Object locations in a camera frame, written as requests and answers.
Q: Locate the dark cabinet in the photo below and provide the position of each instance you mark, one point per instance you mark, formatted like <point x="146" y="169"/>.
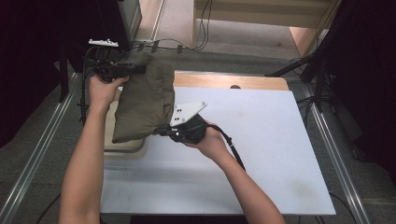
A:
<point x="124" y="21"/>

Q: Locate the white table board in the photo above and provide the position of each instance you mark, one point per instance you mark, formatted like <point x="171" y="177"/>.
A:
<point x="267" y="149"/>

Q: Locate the beige plastic basket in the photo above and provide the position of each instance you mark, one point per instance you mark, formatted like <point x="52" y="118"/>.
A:
<point x="124" y="149"/>

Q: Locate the metal floor rail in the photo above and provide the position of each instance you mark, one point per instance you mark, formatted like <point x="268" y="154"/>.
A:
<point x="339" y="161"/>
<point x="28" y="168"/>

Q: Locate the light wooden bench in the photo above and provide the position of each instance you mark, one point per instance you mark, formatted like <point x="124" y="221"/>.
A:
<point x="258" y="12"/>

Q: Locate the person's right hand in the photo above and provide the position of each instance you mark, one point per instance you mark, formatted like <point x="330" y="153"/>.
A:
<point x="214" y="144"/>

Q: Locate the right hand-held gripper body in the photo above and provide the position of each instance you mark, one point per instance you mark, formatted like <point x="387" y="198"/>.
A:
<point x="186" y="115"/>

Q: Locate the person's left hand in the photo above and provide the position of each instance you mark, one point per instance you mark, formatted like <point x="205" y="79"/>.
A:
<point x="101" y="91"/>

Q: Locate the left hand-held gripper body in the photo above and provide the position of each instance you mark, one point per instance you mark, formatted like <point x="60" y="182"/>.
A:
<point x="107" y="67"/>

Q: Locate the black metal stand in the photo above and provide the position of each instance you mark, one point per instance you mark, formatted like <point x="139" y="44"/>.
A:
<point x="317" y="65"/>
<point x="63" y="77"/>

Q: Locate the olive green pants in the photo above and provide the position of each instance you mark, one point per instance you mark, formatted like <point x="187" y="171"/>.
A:
<point x="144" y="99"/>

